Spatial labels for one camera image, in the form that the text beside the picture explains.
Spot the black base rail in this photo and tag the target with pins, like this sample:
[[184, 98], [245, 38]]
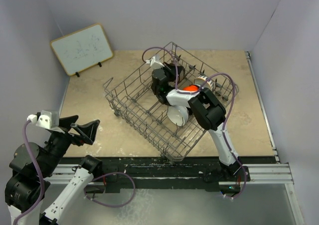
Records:
[[203, 173]]

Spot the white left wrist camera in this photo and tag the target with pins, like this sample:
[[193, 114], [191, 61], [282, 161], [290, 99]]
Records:
[[46, 119]]

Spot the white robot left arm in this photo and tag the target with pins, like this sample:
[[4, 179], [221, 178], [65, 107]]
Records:
[[31, 164]]

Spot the brown glazed bowl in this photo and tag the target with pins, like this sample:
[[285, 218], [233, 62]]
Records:
[[181, 73]]

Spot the grey wire dish rack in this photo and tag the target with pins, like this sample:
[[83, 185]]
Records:
[[134, 101]]

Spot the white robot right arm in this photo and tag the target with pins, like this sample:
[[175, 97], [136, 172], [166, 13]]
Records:
[[209, 112]]

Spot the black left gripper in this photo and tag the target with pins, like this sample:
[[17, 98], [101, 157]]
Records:
[[87, 129]]

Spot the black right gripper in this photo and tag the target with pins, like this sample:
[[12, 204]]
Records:
[[172, 69]]

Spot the white orange rimmed striped bowl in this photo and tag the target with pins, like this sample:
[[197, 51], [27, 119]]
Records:
[[201, 80]]

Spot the yellow framed whiteboard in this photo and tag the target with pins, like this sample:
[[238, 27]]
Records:
[[82, 49]]

